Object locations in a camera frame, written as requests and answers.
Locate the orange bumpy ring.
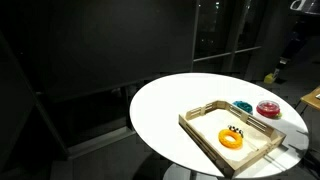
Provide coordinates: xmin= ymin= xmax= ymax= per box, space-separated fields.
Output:
xmin=218 ymin=128 xmax=244 ymax=150

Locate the black white striped ring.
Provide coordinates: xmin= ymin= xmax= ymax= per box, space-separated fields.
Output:
xmin=227 ymin=124 xmax=245 ymax=138

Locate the wooden slatted tray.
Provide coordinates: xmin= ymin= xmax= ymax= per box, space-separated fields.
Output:
xmin=178 ymin=99 xmax=288 ymax=179

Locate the yellow block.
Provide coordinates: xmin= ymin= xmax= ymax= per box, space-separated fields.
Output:
xmin=263 ymin=68 xmax=281 ymax=84

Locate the wooden side table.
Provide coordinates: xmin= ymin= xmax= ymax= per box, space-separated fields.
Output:
xmin=299 ymin=85 xmax=320 ymax=113

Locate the grey window frame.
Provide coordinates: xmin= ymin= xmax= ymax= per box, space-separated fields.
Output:
xmin=190 ymin=0 xmax=263 ymax=73

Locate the blue dotted ring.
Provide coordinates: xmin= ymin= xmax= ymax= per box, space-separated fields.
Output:
xmin=232 ymin=100 xmax=254 ymax=115

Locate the red ring clear dome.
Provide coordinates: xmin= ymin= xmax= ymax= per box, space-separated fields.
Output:
xmin=255 ymin=99 xmax=282 ymax=118

